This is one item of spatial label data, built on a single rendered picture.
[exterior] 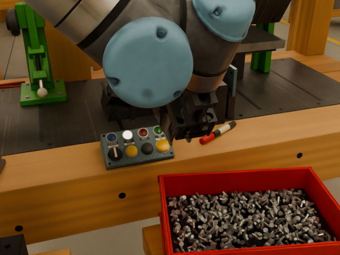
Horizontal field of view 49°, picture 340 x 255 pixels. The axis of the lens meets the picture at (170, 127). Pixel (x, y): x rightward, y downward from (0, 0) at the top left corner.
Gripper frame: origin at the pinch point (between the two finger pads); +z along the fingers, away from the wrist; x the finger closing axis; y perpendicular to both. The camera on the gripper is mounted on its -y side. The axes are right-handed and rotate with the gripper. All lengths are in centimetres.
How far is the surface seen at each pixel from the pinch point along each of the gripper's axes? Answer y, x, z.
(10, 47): -313, -63, 329
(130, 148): -0.7, -7.1, 8.1
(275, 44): -13.5, 27.4, -5.4
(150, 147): -0.1, -3.0, 8.1
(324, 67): -34, 78, 37
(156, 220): -13, 20, 129
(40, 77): -34.2, -23.5, 24.9
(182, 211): 15.9, -1.3, 3.7
